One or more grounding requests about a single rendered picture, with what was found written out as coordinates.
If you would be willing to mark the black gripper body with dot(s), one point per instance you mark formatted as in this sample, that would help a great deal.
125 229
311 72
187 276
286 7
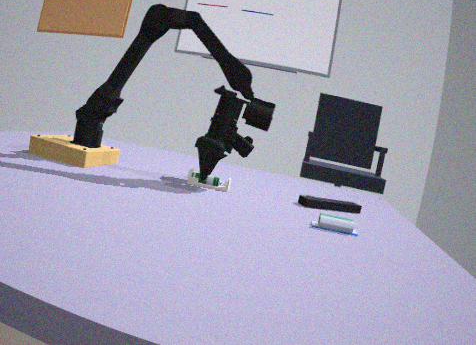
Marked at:
213 140

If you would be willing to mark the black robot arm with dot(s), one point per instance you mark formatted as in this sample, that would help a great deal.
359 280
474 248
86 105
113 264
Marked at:
158 20

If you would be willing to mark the green and white battery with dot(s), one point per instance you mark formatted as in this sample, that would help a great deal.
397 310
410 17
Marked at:
210 180

